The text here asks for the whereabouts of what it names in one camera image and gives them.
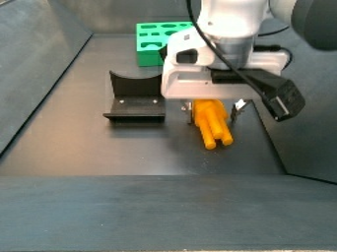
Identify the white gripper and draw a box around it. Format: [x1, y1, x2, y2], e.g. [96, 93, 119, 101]
[159, 27, 293, 125]

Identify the yellow three-prong object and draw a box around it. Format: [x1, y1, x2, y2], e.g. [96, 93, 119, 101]
[193, 99, 233, 150]

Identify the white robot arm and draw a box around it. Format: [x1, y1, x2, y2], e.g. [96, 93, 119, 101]
[161, 0, 337, 121]

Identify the black curved fixture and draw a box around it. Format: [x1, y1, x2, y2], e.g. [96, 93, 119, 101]
[103, 71, 166, 122]

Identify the green shape-sorter block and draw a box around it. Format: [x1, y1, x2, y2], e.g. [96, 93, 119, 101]
[135, 22, 193, 67]

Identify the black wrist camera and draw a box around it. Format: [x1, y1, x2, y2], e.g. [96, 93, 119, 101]
[210, 69, 305, 121]

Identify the black cable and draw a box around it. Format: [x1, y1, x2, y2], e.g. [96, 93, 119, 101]
[186, 0, 293, 114]

